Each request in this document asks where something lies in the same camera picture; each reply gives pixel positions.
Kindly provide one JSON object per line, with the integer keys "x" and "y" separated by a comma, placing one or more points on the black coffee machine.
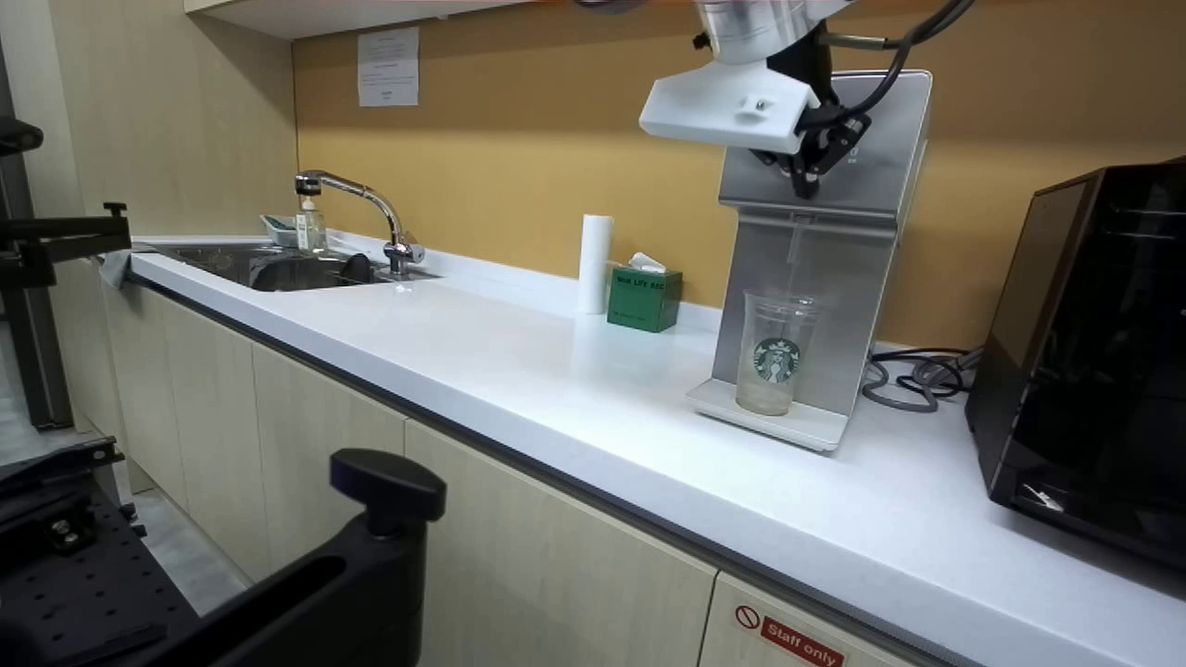
{"x": 1113, "y": 371}

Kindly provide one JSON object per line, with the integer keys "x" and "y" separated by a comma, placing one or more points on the silver white coffeemaker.
{"x": 800, "y": 308}

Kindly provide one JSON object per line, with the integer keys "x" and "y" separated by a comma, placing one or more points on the dark sink stopper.
{"x": 358, "y": 264}

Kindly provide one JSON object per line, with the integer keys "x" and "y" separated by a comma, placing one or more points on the small clear soap bottle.
{"x": 307, "y": 227}

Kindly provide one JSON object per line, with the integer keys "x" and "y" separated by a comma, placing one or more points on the black robot cart base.
{"x": 371, "y": 494}

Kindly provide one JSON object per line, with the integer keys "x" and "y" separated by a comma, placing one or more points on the beige cabinet door with sticker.
{"x": 742, "y": 641}

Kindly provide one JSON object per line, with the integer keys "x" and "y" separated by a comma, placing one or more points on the green tissue box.
{"x": 643, "y": 300}

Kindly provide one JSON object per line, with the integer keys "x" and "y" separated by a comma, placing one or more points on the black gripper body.
{"x": 820, "y": 98}

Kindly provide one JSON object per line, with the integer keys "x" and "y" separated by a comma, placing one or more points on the stainless steel sink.
{"x": 222, "y": 260}

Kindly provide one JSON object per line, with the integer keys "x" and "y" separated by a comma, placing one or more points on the white paper wall notice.
{"x": 385, "y": 68}

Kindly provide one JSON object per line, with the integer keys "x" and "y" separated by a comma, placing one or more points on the red warning sticker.
{"x": 789, "y": 639}

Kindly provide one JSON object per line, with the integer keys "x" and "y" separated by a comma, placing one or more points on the clear Starbucks plastic cup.
{"x": 779, "y": 358}

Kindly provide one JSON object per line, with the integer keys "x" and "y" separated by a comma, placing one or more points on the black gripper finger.
{"x": 810, "y": 179}

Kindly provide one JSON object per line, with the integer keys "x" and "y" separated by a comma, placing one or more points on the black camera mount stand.
{"x": 39, "y": 333}

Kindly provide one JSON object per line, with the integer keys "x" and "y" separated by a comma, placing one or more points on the white paper roll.
{"x": 593, "y": 264}

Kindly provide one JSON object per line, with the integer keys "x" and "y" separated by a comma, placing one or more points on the chrome sink faucet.
{"x": 371, "y": 192}

